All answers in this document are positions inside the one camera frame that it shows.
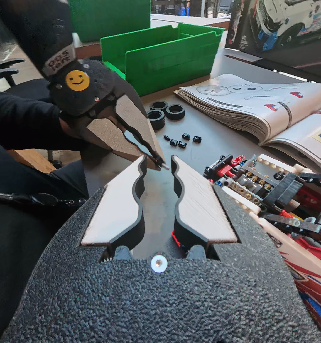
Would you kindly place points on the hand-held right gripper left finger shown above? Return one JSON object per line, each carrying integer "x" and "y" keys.
{"x": 114, "y": 209}

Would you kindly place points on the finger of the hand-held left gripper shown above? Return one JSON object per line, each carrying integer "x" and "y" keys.
{"x": 135, "y": 115}
{"x": 106, "y": 135}

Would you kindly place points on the person's black clothing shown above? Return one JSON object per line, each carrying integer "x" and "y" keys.
{"x": 15, "y": 241}

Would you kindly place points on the open instruction booklet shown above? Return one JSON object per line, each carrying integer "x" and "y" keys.
{"x": 243, "y": 99}

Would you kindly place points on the person's left forearm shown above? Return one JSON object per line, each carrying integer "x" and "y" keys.
{"x": 21, "y": 118}

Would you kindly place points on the black office chair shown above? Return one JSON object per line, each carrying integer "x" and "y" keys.
{"x": 4, "y": 64}

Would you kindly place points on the person's left hand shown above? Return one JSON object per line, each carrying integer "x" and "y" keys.
{"x": 70, "y": 130}

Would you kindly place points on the black toy car box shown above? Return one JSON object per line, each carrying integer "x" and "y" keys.
{"x": 283, "y": 26}

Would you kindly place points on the black toy tyre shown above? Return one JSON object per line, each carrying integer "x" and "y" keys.
{"x": 159, "y": 105}
{"x": 156, "y": 120}
{"x": 175, "y": 111}

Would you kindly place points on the toy brick car model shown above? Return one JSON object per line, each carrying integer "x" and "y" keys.
{"x": 281, "y": 187}

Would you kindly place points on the grey axle with black connector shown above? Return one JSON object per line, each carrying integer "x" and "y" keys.
{"x": 163, "y": 165}

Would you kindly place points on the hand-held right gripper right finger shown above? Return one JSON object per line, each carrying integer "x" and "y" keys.
{"x": 203, "y": 211}

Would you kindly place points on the green plastic bin with dividers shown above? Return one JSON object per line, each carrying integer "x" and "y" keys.
{"x": 163, "y": 64}

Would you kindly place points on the small black toy connector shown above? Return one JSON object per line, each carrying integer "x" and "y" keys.
{"x": 197, "y": 138}
{"x": 186, "y": 136}
{"x": 182, "y": 144}
{"x": 173, "y": 142}

